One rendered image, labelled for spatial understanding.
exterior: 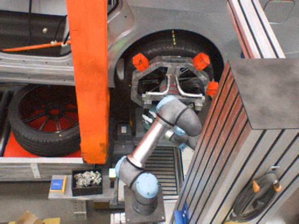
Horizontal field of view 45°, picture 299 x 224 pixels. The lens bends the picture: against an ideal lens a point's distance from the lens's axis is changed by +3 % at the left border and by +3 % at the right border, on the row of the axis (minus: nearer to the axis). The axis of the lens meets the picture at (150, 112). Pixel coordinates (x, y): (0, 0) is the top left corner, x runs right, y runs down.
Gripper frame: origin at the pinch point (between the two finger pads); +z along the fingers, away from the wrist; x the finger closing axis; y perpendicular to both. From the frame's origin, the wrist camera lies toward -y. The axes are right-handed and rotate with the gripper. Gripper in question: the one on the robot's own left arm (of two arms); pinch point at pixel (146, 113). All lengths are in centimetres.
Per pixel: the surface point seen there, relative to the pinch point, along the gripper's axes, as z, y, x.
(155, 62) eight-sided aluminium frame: 12.2, -25.9, 20.1
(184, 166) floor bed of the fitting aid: -26, 77, 25
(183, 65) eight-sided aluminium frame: -2.1, -24.9, 32.8
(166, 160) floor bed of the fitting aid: -9, 84, 22
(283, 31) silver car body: -38, -44, 83
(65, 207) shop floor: 19, 78, -68
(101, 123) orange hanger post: 5.0, -18.3, -34.6
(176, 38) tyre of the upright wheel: 14, -31, 43
